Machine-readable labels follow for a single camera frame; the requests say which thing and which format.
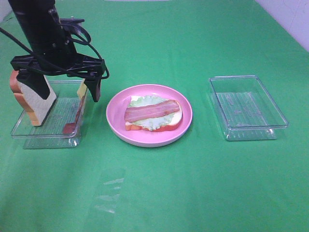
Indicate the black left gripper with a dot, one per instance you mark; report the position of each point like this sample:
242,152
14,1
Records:
56,59

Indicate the yellow toy cheese slice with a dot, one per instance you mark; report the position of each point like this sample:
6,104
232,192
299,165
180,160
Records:
81,90

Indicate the tray bacon strip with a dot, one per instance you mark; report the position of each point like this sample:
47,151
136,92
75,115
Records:
164,108
69,128

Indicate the toy bread slice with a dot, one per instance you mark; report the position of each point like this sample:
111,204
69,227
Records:
35,106
152,113

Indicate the green toy lettuce leaf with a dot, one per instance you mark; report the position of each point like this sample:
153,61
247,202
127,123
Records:
164,123

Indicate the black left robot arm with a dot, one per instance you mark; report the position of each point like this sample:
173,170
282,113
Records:
39,22

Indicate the clear left plastic tray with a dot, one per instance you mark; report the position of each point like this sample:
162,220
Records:
49,134

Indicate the clear plastic tray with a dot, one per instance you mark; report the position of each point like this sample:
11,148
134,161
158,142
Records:
49,134
245,109

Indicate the pink round plate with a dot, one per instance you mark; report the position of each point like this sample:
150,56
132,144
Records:
116,109

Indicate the clear plastic film piece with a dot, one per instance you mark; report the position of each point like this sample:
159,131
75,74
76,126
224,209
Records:
108,190

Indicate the green tablecloth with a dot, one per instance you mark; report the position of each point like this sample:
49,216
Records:
200,183

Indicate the clear right plastic tray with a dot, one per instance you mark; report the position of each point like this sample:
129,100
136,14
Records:
245,109

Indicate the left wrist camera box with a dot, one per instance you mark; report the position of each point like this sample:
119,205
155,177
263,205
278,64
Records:
72,25

